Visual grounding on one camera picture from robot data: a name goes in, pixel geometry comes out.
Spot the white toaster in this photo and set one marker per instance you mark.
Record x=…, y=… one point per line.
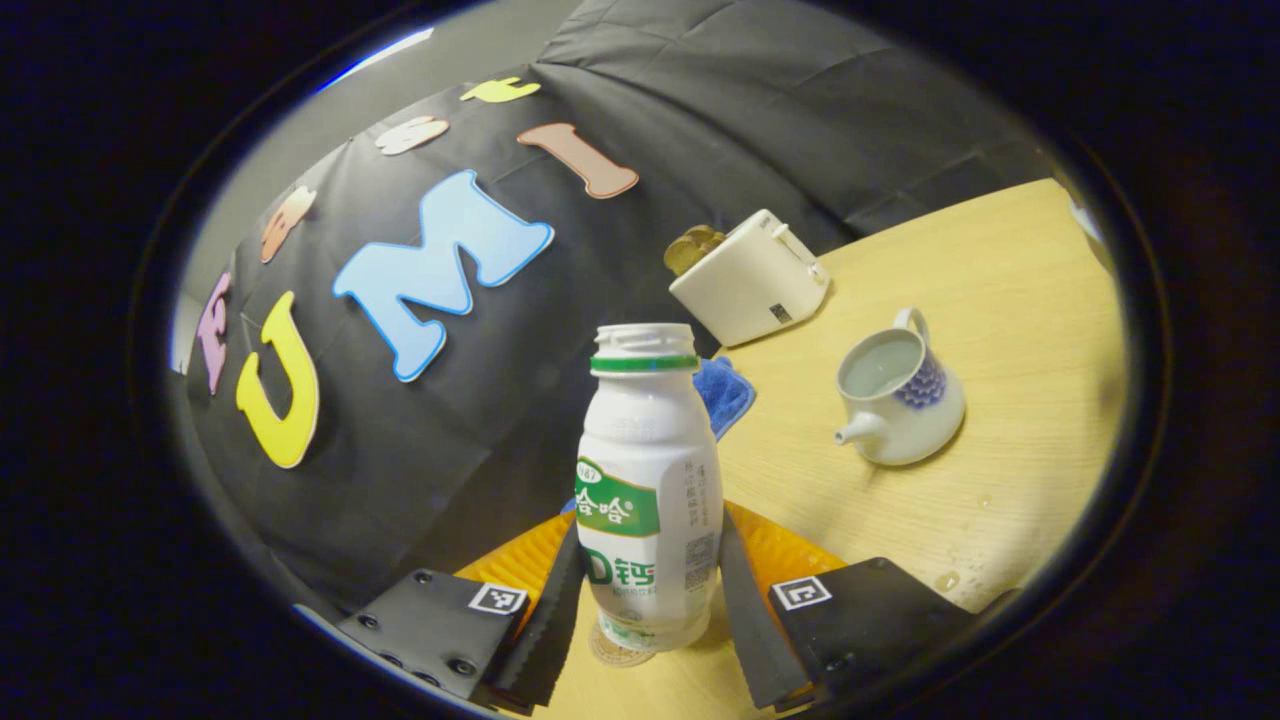
x=750, y=290

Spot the blue towel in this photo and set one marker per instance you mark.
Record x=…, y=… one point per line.
x=725, y=395

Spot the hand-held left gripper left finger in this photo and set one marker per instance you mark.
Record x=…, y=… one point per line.
x=555, y=640

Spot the white blue teacup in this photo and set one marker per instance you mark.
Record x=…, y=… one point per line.
x=900, y=430

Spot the white plastic water bottle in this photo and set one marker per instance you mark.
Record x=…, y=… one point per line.
x=640, y=450

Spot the round coaster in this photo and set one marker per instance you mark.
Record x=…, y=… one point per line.
x=615, y=655

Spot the brown bread slice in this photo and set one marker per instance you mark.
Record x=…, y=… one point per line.
x=705, y=238
x=680, y=255

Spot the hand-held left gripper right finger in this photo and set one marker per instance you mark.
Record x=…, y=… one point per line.
x=755, y=640

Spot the black backdrop cloth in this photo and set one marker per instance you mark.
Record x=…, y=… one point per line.
x=400, y=450

